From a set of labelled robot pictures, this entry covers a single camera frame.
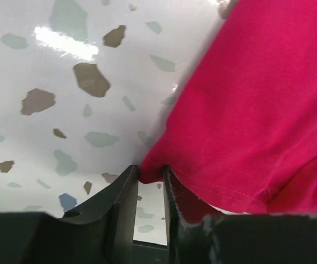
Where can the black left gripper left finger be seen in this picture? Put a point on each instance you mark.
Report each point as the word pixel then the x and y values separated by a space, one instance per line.
pixel 99 230

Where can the pink t-shirt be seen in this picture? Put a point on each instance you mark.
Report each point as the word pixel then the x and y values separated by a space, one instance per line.
pixel 243 133

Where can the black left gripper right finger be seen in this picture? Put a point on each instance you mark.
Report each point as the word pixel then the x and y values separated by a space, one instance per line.
pixel 198 233

